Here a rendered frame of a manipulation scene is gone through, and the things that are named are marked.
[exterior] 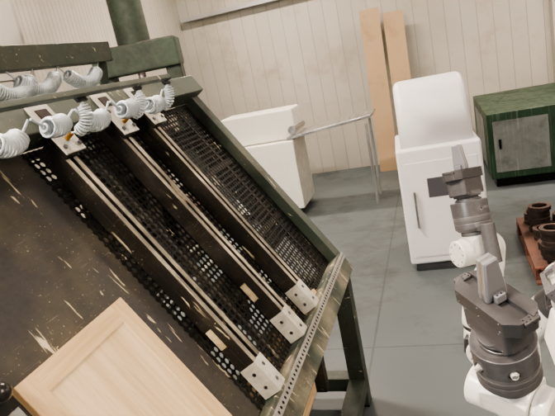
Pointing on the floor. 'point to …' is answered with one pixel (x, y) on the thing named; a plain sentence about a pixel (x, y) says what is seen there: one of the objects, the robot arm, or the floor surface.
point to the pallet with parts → (538, 237)
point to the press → (139, 44)
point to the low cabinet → (518, 134)
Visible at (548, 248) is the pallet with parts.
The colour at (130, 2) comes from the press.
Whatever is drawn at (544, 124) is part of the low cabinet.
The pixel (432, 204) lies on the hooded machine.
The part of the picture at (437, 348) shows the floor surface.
